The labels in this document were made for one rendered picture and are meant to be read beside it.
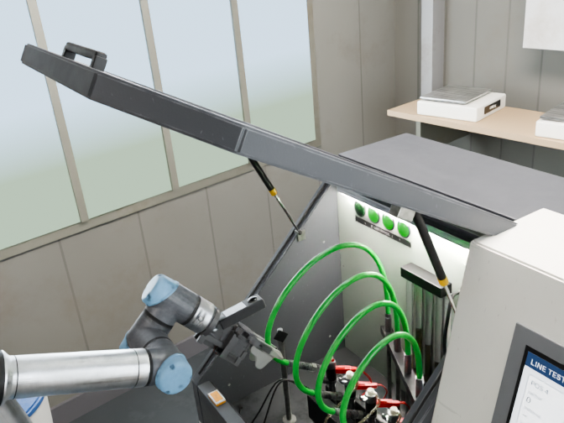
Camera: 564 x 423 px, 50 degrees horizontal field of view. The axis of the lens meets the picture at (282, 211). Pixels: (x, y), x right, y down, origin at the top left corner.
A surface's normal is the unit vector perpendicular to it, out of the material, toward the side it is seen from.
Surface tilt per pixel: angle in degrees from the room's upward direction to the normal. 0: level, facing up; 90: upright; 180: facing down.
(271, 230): 90
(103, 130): 90
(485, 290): 76
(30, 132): 90
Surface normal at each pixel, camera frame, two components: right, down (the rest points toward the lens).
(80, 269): 0.64, 0.26
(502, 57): -0.77, 0.33
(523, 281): -0.83, 0.07
